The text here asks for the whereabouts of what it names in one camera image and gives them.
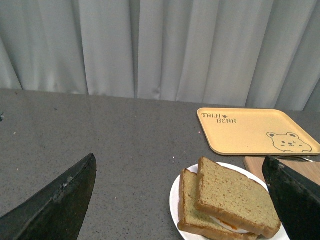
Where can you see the white round plate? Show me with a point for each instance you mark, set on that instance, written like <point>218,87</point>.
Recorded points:
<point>174,200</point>

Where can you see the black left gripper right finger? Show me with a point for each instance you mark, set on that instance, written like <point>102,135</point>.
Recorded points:
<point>296,199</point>

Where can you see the fried egg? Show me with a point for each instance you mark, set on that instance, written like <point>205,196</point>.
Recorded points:
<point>228,226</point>

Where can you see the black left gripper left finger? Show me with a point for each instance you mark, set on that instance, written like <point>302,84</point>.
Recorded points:
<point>56,212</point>

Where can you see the wooden cutting board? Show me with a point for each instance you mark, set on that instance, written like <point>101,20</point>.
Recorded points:
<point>310,170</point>

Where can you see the grey curtain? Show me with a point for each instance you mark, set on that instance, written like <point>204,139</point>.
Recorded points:
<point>247,53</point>

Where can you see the metal cutting board handle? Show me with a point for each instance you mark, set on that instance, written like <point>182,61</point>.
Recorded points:
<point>293,158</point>

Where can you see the bread slice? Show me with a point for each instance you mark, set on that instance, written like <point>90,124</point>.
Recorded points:
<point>195,222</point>
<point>235,199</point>

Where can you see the yellow bear tray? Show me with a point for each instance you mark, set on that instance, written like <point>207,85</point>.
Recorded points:
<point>255,132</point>

